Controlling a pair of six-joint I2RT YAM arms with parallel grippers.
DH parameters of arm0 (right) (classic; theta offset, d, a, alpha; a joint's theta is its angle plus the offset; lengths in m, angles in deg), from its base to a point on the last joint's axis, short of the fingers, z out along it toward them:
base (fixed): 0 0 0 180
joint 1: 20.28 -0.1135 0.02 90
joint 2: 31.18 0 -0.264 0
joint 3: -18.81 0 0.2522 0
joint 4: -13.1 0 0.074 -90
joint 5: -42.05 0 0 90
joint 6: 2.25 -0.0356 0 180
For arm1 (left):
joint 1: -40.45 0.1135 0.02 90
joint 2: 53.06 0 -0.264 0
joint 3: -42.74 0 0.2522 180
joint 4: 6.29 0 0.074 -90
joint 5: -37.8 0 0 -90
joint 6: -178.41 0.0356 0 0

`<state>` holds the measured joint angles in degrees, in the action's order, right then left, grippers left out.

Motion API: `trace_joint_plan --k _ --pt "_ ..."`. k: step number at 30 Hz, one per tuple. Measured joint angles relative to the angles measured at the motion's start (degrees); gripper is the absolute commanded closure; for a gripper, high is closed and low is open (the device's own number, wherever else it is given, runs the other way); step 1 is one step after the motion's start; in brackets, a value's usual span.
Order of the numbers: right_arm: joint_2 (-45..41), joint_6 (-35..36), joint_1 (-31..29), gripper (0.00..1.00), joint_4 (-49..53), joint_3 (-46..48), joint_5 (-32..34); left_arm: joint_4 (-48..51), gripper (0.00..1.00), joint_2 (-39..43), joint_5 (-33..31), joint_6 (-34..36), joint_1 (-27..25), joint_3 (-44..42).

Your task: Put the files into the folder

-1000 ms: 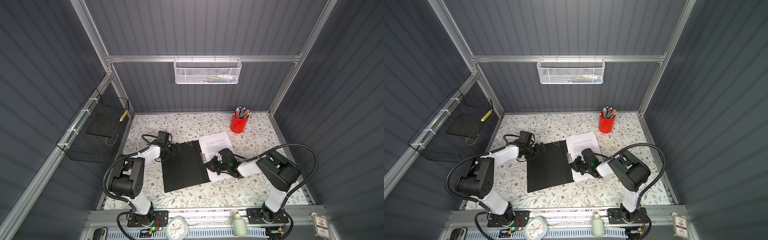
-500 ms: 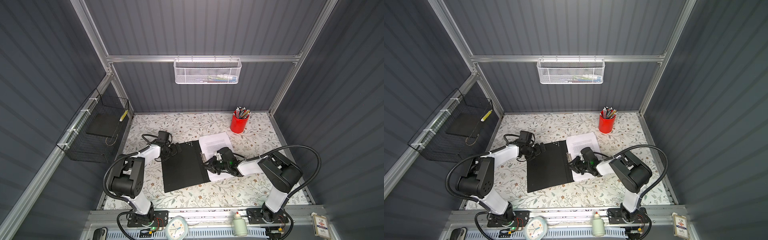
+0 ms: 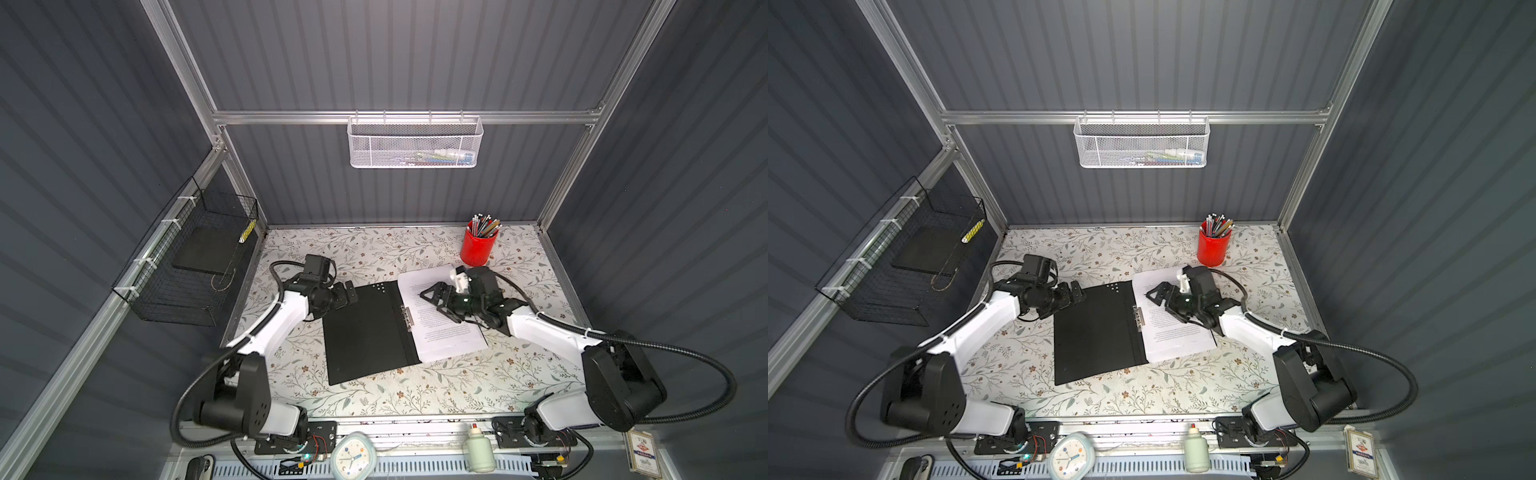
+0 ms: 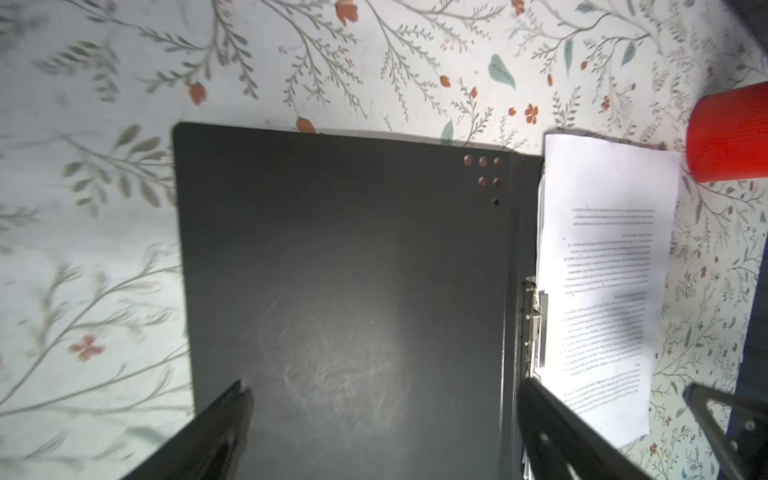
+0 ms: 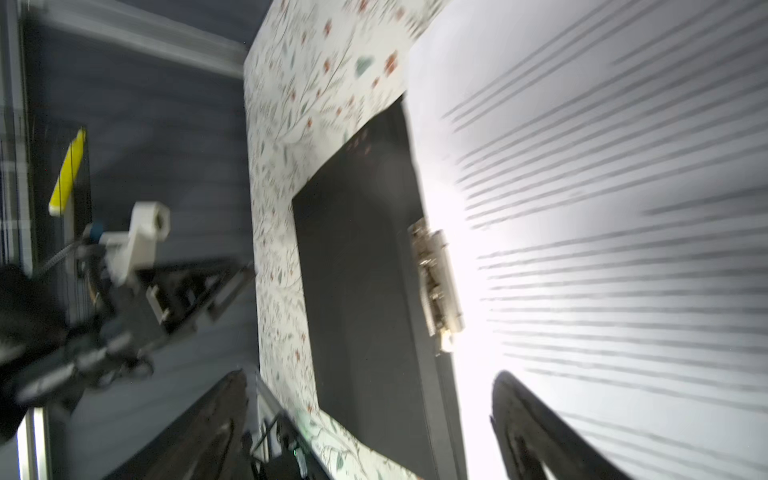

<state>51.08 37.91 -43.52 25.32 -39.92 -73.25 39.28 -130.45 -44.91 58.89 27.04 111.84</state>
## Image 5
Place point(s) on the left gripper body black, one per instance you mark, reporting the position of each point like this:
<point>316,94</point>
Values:
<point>54,360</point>

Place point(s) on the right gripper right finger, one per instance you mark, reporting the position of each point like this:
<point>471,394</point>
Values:
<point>534,440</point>

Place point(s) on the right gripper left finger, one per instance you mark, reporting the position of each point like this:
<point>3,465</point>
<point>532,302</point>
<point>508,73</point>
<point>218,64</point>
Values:
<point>202,443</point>

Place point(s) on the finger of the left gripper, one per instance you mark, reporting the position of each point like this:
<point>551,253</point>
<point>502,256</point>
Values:
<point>229,289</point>

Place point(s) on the orange folder black inside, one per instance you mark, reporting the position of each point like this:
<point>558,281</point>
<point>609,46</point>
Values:
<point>377,370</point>

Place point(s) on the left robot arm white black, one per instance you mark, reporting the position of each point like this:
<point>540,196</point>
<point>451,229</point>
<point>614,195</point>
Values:
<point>11,417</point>

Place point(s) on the yellow marker in basket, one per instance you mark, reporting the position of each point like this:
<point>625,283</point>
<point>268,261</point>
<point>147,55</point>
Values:
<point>65,182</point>

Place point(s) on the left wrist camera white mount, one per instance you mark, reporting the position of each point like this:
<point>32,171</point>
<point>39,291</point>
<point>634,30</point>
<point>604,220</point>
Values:
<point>135,249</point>

